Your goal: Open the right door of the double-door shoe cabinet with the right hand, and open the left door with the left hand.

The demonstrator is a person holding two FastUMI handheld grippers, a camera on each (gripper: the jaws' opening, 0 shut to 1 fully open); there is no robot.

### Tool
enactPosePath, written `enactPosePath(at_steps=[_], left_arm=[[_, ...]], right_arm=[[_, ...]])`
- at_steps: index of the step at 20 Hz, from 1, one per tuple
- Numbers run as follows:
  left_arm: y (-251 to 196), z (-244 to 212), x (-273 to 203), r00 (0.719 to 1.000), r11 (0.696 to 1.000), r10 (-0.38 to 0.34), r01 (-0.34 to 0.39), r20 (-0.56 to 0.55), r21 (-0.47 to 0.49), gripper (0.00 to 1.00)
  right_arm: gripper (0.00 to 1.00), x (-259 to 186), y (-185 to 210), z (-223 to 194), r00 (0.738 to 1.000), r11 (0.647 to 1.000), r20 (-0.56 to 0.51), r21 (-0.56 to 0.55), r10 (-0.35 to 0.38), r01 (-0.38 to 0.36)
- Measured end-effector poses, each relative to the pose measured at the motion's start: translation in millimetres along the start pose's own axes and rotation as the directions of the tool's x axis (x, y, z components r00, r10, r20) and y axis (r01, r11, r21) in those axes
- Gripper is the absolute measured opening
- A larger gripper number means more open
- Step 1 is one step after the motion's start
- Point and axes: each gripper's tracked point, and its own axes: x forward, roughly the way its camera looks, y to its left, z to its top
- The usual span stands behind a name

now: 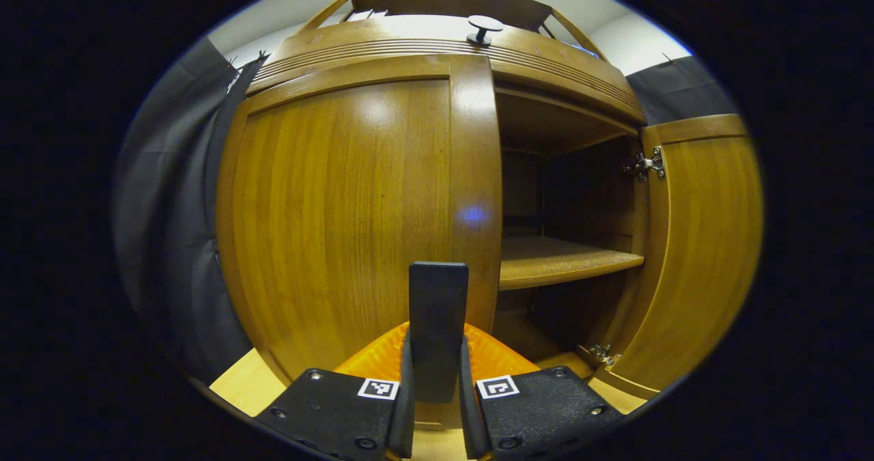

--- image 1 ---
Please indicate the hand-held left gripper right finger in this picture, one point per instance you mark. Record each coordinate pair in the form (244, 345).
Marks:
(546, 413)

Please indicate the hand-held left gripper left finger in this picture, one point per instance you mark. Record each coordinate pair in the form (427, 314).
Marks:
(328, 413)

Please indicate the wooden cabinet door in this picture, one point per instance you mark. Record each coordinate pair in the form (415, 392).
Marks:
(341, 222)
(703, 256)

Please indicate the wooden double-door shoe cabinet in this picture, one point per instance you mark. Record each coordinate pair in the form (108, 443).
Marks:
(546, 78)

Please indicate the metal door hinge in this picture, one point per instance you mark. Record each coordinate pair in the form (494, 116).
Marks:
(647, 165)
(602, 355)

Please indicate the wooden inner cabinet shelf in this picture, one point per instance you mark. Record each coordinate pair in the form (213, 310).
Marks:
(553, 259)

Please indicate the black backdrop cloth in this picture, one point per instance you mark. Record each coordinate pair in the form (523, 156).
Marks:
(171, 242)

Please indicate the wooden grooved drawer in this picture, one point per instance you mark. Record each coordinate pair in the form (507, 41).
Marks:
(410, 41)

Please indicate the black round drawer knob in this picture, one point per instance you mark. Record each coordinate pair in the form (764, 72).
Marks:
(483, 25)

